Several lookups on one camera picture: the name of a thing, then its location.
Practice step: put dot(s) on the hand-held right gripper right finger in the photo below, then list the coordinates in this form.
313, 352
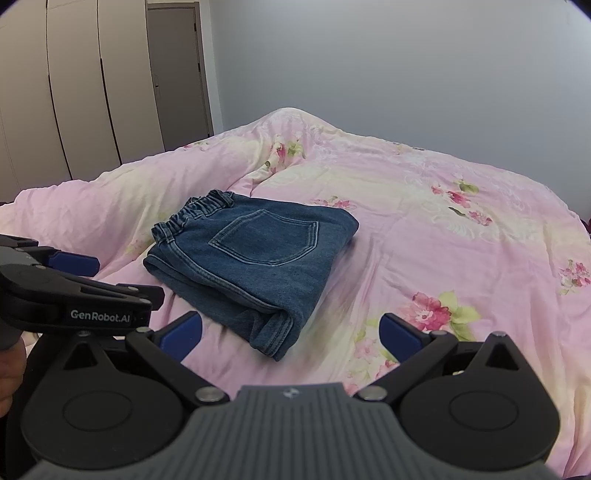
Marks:
400, 338

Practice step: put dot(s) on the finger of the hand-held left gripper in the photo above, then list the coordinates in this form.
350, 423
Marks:
74, 264
138, 294

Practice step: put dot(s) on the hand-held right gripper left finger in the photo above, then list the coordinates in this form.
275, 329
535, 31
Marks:
182, 333

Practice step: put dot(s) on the blue denim pants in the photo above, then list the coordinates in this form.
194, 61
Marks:
258, 258

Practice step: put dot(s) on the person's left hand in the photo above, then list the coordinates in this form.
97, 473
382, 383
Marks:
10, 378

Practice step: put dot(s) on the pink floral quilt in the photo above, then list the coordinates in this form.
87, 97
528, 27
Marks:
415, 221

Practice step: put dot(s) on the beige wardrobe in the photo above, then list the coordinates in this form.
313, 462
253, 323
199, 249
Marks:
69, 83

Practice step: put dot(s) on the grey brown door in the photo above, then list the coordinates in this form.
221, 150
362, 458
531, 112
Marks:
180, 78

